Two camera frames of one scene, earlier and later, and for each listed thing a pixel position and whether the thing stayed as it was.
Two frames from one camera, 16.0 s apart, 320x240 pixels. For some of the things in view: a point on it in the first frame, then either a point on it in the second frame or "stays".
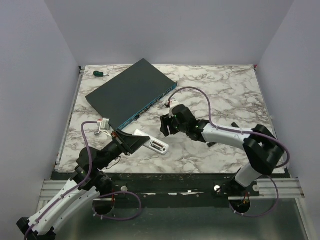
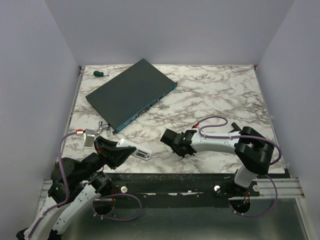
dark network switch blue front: [131, 94] stays
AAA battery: [156, 147] -> [141, 154]
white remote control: [154, 144] -> [142, 152]
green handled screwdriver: [99, 74] stays
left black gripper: [129, 143] -> [113, 156]
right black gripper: [165, 121] -> [176, 150]
